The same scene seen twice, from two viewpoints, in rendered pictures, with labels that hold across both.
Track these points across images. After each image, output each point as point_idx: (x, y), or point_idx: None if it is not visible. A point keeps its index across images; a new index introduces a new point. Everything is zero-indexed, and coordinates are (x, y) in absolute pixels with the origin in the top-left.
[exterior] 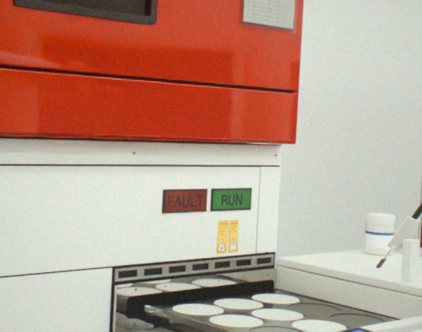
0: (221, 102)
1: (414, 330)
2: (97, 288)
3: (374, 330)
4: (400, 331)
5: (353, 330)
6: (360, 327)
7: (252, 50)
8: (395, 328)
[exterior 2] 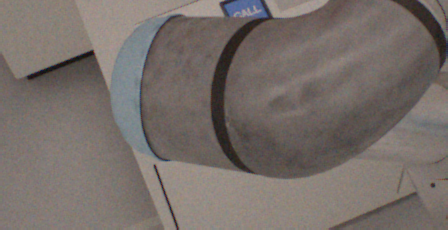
0: None
1: None
2: None
3: None
4: None
5: None
6: None
7: None
8: None
